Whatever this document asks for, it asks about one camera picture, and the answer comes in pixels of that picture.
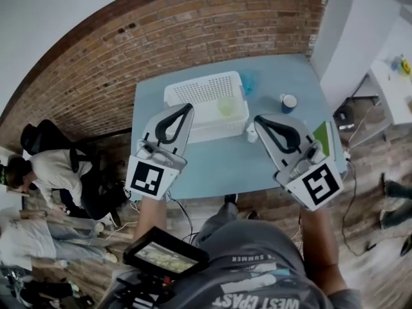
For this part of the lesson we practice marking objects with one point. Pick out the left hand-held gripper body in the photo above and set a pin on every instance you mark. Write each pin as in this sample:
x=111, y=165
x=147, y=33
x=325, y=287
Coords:
x=154, y=172

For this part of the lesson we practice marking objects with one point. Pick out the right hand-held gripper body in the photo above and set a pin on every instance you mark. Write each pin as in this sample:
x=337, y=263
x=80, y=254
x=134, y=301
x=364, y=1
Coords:
x=302, y=172

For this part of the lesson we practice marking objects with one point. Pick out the small white cup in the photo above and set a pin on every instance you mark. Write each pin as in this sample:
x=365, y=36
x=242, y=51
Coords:
x=251, y=134

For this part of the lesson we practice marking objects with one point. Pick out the dark blue cup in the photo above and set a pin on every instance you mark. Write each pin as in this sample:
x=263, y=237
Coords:
x=288, y=103

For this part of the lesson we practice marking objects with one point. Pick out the white perforated plastic basket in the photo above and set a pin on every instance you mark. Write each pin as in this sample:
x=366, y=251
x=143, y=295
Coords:
x=206, y=90

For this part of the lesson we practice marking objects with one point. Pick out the translucent green cup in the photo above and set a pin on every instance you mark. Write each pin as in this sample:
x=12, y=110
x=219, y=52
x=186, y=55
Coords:
x=228, y=108

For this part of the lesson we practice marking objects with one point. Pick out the person's right forearm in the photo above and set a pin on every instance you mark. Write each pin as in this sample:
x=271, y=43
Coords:
x=318, y=246

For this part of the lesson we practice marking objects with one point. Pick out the person's left forearm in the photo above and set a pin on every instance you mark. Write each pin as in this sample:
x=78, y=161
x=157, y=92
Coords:
x=149, y=217

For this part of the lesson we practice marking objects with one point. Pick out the green notebook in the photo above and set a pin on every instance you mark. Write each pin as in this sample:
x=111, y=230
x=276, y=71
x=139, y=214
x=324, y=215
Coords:
x=322, y=137

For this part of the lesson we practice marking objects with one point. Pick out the white power strip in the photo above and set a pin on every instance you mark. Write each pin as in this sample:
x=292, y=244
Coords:
x=347, y=155

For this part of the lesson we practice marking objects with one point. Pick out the black box on floor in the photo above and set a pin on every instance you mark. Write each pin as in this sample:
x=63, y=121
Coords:
x=343, y=116

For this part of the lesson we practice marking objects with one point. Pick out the person's black shoe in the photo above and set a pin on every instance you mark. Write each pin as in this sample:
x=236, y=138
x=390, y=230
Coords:
x=231, y=199

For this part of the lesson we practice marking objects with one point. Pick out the person's grey trouser leg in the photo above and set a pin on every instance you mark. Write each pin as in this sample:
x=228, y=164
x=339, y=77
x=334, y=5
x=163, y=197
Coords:
x=219, y=220

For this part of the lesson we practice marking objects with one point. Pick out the black monitor screen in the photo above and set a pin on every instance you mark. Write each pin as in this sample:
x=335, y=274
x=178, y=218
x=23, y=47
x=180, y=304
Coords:
x=167, y=254

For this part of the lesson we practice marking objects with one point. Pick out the person's grey printed shirt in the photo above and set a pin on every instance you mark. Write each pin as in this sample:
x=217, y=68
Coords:
x=257, y=269

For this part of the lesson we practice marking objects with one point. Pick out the black office chair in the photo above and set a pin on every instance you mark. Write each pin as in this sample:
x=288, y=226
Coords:
x=45, y=134

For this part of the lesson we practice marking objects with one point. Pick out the white side desk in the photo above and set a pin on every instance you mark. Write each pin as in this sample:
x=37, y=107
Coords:
x=391, y=92

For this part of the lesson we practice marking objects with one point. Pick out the yellow toy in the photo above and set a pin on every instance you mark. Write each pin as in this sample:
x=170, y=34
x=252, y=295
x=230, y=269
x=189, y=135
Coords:
x=406, y=65

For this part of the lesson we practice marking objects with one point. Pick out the black chest camera rig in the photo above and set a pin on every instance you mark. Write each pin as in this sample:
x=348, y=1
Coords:
x=141, y=290

